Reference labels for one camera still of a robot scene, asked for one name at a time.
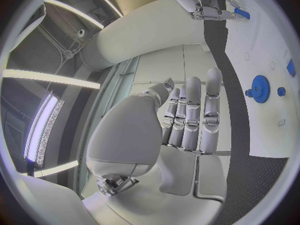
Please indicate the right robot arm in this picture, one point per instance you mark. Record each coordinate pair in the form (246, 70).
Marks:
(140, 31)

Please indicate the small blue peg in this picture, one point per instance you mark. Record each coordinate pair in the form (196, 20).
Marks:
(248, 93)

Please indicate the glowing light bar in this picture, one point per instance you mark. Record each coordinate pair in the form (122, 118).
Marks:
(41, 127)

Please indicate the blue gear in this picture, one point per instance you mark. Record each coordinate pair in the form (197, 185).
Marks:
(261, 89)

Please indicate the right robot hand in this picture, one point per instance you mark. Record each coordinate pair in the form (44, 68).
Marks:
(206, 9)

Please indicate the blue block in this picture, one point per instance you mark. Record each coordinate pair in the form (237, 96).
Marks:
(291, 67)

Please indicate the white task board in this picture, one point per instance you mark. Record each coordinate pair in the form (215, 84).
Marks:
(264, 46)

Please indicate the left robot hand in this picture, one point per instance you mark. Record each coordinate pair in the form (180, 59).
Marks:
(131, 135)

